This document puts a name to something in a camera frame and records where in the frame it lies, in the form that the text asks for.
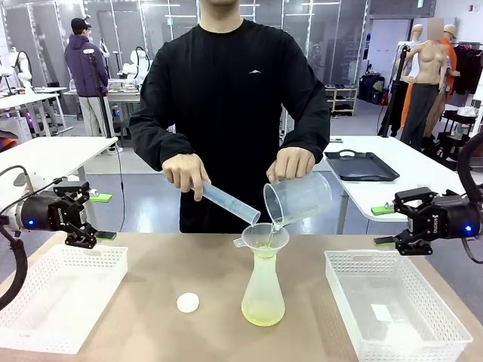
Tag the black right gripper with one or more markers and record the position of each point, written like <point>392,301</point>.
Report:
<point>449,218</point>

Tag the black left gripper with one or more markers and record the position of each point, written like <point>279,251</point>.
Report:
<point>45,213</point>

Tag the white perforated plastic basket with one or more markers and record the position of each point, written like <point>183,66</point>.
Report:
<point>377,286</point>
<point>56,301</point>

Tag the clear plastic beaker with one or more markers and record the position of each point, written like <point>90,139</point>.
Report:
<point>302,200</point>

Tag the white round cap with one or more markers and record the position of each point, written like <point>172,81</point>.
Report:
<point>188,302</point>

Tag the clear plastic graduated cylinder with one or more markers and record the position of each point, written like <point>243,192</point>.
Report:
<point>230,201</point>

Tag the translucent plastic funnel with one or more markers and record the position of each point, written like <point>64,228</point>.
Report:
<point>253,237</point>

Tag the translucent conical flask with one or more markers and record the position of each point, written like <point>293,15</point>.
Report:
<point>262,294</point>

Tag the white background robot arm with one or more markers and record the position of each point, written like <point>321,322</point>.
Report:
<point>137,62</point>
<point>22,68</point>

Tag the person's right forearm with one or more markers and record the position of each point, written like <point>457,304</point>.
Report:
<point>162,147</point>

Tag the person's left forearm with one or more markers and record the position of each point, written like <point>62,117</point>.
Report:
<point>309,135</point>

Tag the person's right hand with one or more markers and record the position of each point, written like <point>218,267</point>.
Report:
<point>186,171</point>

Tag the person's left hand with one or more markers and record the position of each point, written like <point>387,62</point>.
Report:
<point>290,164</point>

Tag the large white table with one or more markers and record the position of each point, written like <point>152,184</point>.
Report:
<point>49,154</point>
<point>415,162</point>

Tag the black plastic tray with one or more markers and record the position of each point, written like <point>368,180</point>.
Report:
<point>358,167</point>

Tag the black metal rack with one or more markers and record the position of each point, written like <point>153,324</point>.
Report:
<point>454,135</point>

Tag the small black device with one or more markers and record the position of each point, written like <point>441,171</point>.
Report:
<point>336,140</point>

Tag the white desk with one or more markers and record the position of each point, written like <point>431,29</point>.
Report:
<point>30,99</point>

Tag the grey workbench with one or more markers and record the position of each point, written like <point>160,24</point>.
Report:
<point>124,96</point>

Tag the black luggage bags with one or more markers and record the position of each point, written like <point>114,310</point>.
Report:
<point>371,88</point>

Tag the wooden shoe rack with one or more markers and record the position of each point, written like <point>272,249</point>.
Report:
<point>341,100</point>

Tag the man in purple hoodie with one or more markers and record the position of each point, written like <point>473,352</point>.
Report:
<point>81,64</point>

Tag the beige mannequin grey skirt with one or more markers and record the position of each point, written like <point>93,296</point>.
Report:
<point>428,64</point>

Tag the rack of dark clothes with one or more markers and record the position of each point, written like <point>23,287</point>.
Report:
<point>468,71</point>

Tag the mannequin orange garment tan hat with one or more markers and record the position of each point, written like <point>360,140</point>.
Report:
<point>450,49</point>

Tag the white mannequin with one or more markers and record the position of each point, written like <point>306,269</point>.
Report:
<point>417,34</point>

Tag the person in black sweatshirt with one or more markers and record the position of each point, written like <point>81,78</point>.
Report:
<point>230,94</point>

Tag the black camera tripod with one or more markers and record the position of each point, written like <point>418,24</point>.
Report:
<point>100,90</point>
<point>396,86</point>

